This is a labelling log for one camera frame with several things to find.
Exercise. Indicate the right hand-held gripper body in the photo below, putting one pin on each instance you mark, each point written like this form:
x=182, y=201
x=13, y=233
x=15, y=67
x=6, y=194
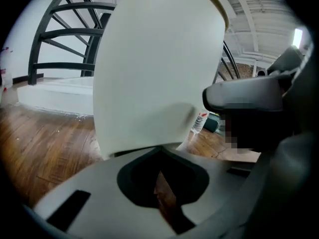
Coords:
x=286, y=61

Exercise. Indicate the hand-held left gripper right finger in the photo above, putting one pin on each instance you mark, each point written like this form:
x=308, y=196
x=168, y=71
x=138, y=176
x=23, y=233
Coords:
x=219, y=183

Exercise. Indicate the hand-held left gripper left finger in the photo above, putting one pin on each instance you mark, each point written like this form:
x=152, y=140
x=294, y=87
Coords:
x=94, y=183

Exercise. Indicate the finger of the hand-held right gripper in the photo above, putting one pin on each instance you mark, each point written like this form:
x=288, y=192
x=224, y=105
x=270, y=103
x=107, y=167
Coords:
x=244, y=93

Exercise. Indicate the white lidded trash bin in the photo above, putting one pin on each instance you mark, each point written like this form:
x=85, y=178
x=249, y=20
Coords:
x=154, y=71

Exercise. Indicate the person's black top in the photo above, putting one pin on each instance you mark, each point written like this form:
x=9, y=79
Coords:
x=261, y=128

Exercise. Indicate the black square box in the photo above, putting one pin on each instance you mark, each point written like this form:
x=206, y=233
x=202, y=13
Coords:
x=212, y=123

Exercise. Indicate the small clear water bottle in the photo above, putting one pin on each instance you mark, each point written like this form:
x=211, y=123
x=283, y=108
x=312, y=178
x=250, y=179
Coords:
x=199, y=122

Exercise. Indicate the large clear water jug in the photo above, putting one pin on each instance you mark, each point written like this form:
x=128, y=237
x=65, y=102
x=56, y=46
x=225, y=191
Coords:
x=5, y=68

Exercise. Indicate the black spiral staircase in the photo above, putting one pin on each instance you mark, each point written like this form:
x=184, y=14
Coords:
x=62, y=34

